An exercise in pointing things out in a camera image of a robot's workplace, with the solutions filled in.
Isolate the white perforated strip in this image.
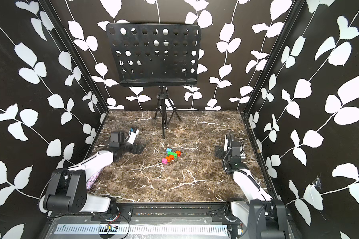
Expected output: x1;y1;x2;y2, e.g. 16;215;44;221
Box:
53;224;228;236

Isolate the black front mounting rail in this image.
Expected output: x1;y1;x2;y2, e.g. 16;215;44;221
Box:
91;203;294;223

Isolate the black music stand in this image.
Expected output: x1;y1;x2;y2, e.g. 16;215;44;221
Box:
106;23;201;128

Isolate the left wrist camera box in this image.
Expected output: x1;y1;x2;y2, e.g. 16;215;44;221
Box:
108;131;127;148

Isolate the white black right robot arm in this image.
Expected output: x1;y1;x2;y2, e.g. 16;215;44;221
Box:
214;146;291;239

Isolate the purple glitter roll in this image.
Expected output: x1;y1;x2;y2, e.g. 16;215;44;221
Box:
86;169;103;190

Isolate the green lego brick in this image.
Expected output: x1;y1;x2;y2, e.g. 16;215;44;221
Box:
168;152;178;158

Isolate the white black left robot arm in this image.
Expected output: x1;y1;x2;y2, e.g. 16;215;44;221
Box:
38;142;146;215

